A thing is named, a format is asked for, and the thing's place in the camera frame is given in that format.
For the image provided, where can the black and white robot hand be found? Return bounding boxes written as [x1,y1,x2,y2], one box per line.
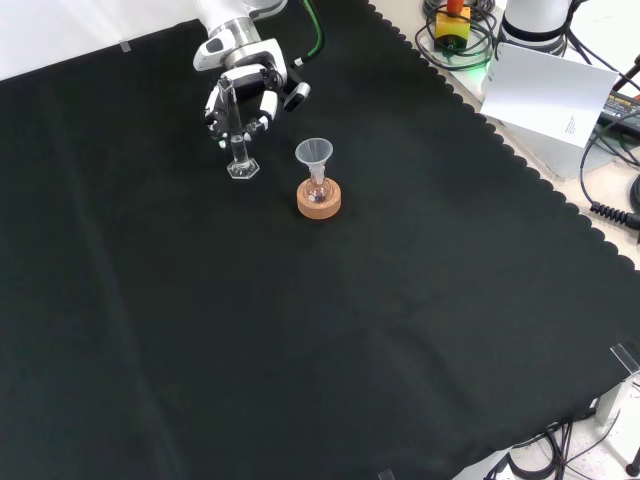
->
[201,38,312,151]

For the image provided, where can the clear glass graduated cylinder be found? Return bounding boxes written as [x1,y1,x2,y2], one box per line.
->
[218,79,261,180]

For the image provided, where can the clear plastic funnel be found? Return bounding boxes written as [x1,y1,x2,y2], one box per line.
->
[294,138,335,186]

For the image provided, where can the small round-bottom glass flask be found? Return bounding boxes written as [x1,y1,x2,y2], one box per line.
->
[305,174,332,205]

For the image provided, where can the yellow stop button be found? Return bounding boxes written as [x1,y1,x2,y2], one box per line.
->
[433,0,472,52]

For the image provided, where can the black cloth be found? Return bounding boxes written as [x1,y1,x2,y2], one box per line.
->
[0,0,640,480]

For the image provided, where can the black power adapter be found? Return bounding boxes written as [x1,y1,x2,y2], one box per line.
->
[597,87,640,129]

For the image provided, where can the black tripod leg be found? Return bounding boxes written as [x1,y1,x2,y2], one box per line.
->
[612,54,640,94]

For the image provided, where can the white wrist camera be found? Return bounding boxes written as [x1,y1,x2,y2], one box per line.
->
[193,36,224,72]

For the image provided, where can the green cable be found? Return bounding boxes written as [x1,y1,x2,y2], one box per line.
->
[293,0,326,69]

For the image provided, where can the cork ring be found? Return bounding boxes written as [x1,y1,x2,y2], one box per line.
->
[296,179,346,220]

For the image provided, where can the black cable loops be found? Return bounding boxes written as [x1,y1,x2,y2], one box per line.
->
[413,0,501,71]

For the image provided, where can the black coiled cable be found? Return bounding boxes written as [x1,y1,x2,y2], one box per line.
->
[579,124,640,232]

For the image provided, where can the black cable bundle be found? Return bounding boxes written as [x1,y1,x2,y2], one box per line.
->
[484,419,640,480]

